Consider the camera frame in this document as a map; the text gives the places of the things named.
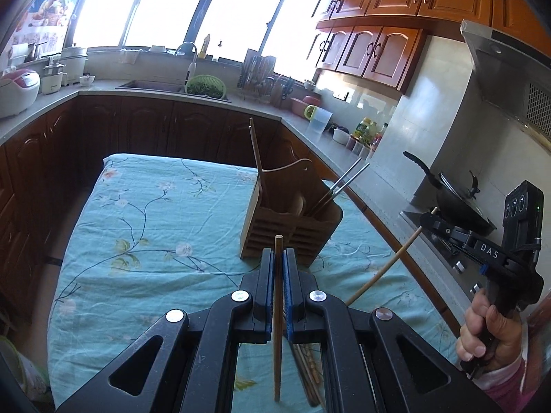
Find metal chopstick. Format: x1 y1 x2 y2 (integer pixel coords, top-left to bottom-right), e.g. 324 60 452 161
312 162 370 216
307 158 362 215

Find long wooden chopstick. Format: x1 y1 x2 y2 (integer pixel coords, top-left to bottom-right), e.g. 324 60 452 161
248 117 270 208

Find right hand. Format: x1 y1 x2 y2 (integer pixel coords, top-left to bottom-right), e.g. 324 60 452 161
456 289 523 372

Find gas stove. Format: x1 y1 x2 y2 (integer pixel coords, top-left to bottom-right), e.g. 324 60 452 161
399 208 492 293

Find black wok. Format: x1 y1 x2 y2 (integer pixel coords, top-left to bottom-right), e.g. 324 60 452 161
403 151 497 236

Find teal floral tablecloth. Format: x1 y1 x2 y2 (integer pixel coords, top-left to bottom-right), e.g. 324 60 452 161
48 154 456 404

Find wooden utensil holder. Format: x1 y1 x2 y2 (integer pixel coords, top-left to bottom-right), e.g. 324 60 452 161
240 159 344 267

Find steel range hood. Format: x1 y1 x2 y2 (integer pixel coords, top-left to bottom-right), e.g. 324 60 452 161
459 20 550 146

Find yellow oil bottle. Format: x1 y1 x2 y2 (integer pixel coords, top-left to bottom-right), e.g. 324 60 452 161
352 117 377 146

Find lower wooden cabinets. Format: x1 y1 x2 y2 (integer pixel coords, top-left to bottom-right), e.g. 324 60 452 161
1 95 330 318

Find wooden cabinets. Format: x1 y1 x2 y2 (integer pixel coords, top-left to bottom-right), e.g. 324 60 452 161
1 95 330 318
308 0 550 92

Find clear measuring jug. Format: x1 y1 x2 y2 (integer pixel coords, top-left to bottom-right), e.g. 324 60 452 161
304 105 332 140

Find green colander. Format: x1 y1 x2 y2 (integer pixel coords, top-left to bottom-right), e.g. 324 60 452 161
185 75 227 99

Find upper wooden cabinets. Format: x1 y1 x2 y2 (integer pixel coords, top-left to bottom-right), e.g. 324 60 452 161
308 0 550 92

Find dish drying rack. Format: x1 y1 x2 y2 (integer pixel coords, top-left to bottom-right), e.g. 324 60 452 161
236 49 295 108

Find yellow dish soap bottle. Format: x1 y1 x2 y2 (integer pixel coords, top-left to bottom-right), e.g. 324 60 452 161
198 34 211 59

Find white rice cooker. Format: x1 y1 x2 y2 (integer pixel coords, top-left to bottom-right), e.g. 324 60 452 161
0 69 40 117

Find white pot cooker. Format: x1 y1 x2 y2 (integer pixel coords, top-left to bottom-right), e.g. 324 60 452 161
40 46 88 94

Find sink faucet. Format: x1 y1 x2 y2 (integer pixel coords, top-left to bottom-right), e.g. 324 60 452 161
174 41 198 82

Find fruit poster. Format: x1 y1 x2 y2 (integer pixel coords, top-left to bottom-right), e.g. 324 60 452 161
2 0 77 58

